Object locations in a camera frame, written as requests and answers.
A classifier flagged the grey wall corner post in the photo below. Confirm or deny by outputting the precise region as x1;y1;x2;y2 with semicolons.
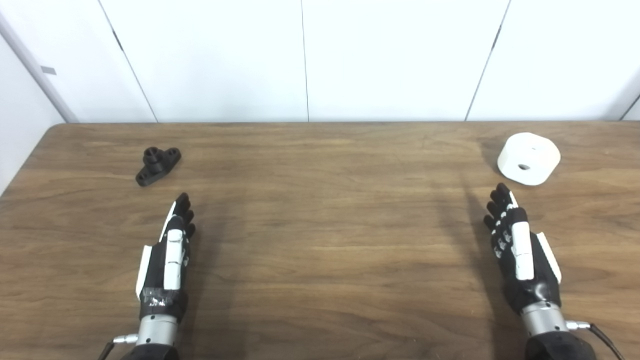
0;11;80;124

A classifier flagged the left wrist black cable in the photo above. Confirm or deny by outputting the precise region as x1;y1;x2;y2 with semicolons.
97;333;139;360

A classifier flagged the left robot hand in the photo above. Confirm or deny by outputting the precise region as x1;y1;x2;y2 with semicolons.
136;192;197;323

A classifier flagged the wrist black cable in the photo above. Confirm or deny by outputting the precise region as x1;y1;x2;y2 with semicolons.
566;320;625;360
97;333;139;360

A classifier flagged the round white piece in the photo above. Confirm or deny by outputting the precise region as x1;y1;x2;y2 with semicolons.
497;132;561;187

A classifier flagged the black flanged holder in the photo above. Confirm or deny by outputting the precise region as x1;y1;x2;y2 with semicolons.
135;146;182;188

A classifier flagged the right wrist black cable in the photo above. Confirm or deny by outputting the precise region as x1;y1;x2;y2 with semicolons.
566;320;625;360

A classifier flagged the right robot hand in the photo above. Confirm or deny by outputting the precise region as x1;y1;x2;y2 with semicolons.
483;183;562;315

